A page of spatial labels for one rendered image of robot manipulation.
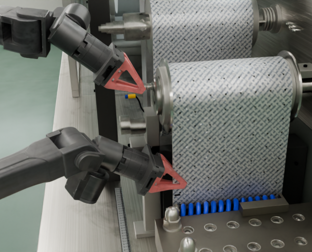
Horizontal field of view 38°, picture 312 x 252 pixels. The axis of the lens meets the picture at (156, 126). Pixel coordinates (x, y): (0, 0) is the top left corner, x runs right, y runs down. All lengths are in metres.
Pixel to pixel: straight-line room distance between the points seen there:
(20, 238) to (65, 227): 1.53
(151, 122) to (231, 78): 0.19
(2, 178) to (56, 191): 0.53
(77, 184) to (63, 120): 0.86
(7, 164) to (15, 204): 2.17
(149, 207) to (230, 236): 0.24
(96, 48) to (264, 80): 0.32
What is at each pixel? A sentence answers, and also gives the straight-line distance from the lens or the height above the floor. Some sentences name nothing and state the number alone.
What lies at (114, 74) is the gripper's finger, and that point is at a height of 1.31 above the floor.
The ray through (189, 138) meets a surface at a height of 1.18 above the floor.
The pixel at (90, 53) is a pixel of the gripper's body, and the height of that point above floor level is 1.35.
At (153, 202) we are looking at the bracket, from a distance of 1.05.
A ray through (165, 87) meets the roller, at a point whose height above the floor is 1.28.
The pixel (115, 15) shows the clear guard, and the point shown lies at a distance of 1.85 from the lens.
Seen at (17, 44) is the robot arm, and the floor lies 1.37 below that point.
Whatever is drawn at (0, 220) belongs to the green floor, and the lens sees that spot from 2.84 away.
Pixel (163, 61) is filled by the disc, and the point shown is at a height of 1.32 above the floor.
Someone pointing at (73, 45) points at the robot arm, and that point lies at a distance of 0.86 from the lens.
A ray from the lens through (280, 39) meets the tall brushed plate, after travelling 1.19.
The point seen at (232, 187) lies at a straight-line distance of 0.97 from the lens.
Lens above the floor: 1.58
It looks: 25 degrees down
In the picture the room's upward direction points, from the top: 1 degrees counter-clockwise
